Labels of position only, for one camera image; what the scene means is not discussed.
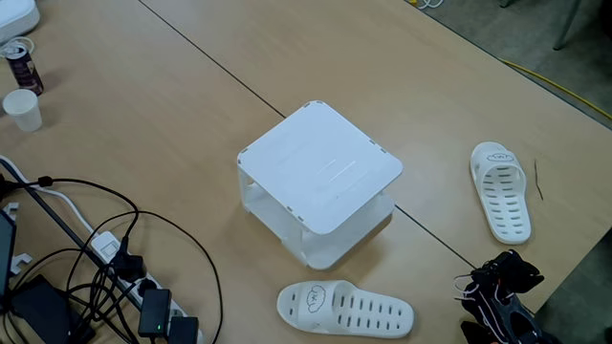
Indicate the white slipper with dog print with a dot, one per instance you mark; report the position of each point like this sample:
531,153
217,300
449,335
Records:
478,157
294,306

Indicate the white two-tier shoe rack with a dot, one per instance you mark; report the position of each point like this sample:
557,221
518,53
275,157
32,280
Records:
320,167

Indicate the thin dark twig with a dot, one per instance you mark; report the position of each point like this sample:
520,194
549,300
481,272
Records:
538,179

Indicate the grey chair leg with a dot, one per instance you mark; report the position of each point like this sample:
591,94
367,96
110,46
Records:
567,26

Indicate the black power adapter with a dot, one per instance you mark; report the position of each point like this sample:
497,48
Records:
184,330

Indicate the black adapter with green light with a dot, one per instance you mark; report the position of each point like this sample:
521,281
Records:
154,310

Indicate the black power plug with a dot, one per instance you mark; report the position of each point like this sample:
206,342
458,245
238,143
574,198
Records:
128,266

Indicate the white power strip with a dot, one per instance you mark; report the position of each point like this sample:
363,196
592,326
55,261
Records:
106,246

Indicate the black flat power brick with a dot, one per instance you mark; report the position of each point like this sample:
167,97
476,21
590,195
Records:
43,310

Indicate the dark laptop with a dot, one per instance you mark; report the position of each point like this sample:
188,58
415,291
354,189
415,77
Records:
6,248

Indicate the white paper cup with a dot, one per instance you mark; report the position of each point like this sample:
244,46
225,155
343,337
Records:
21,112

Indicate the dark purple drink can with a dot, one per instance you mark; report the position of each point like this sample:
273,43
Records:
25,71

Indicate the white flat device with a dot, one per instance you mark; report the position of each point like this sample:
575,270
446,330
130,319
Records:
14,19

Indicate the white printed plastic bracket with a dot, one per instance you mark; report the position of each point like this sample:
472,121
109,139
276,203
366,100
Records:
21,260
10,208

